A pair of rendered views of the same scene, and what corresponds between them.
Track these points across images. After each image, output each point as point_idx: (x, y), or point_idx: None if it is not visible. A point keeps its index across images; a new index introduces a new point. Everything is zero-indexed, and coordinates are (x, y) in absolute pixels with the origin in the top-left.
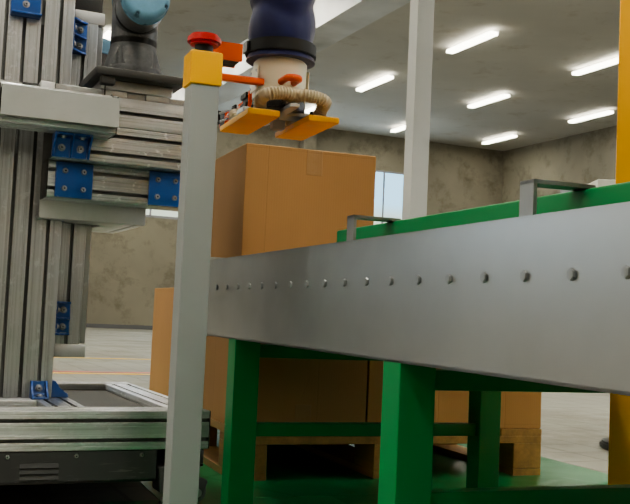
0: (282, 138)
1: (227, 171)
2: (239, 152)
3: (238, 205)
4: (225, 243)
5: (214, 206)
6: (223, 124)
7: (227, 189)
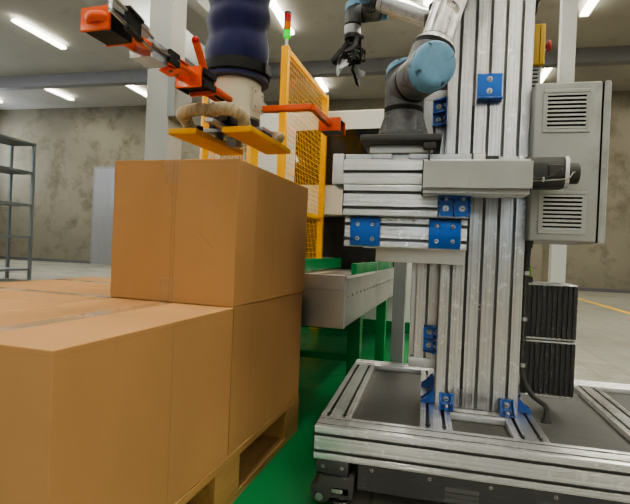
0: (189, 134)
1: (290, 197)
2: (302, 190)
3: (302, 232)
4: (289, 260)
5: (274, 221)
6: (257, 129)
7: (290, 213)
